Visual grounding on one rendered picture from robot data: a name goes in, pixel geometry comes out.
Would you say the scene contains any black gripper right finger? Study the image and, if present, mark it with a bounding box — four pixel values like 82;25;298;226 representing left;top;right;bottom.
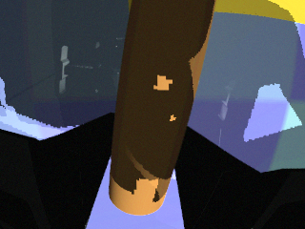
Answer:
175;125;305;229

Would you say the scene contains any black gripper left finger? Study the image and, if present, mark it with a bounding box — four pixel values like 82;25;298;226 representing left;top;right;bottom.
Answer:
0;114;114;229

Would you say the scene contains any brown cylinder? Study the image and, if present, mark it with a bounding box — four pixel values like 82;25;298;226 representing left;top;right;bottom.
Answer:
108;0;216;215

